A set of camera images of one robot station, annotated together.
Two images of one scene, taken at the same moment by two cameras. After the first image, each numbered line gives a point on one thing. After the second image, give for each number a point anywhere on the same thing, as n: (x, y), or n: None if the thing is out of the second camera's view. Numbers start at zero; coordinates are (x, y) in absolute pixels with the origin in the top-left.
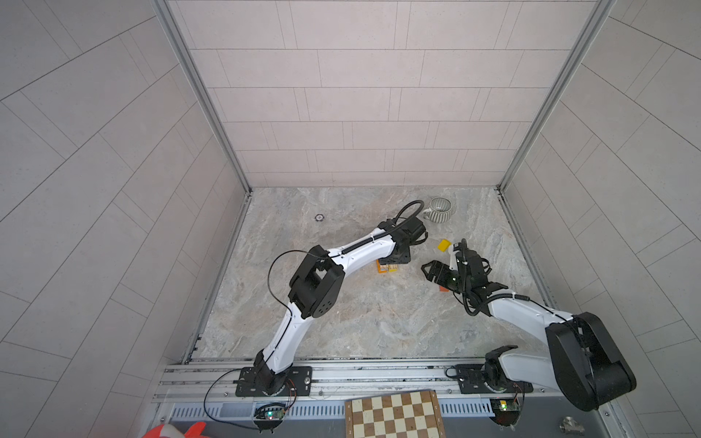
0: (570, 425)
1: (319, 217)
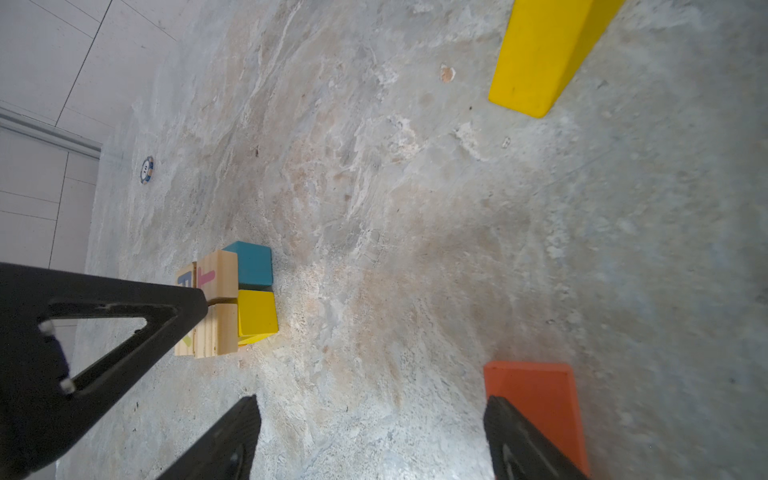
0: None
1: (147, 170)
